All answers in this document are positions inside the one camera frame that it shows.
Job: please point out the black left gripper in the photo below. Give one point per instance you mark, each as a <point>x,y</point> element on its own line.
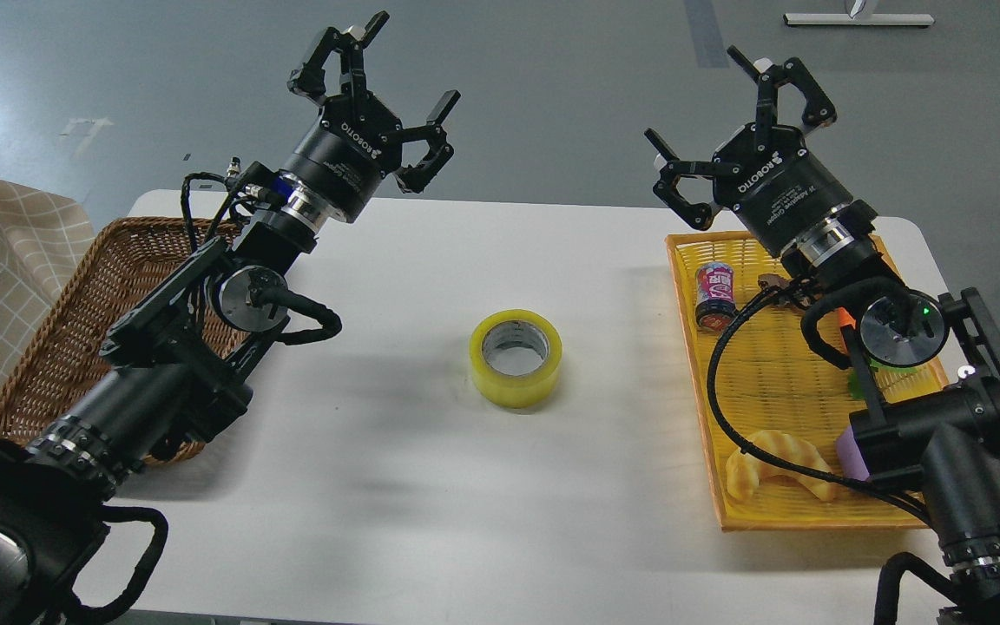
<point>355,143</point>

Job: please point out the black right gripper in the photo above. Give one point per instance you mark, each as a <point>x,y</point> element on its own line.
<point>778,193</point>

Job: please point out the yellow tape roll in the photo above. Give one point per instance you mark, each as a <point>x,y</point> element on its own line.
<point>515,329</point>

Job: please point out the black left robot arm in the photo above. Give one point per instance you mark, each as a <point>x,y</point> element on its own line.
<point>180,359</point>

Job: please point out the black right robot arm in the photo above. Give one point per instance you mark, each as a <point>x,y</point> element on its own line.
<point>928,438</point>

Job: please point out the brown toy frog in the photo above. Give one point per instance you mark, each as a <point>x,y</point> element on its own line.
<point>787,295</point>

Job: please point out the small pink drink can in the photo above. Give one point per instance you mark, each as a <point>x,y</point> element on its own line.
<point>716,306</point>

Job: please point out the white stand base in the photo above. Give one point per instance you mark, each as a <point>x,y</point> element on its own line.
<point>861,20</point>

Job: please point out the yellow plastic basket tray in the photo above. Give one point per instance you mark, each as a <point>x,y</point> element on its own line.
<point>768,380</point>

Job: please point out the toy carrot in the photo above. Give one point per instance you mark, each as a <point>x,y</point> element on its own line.
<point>847,323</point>

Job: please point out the brown wicker basket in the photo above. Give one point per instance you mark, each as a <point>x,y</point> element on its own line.
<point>127,260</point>

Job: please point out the purple foam block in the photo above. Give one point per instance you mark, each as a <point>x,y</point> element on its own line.
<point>850,457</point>

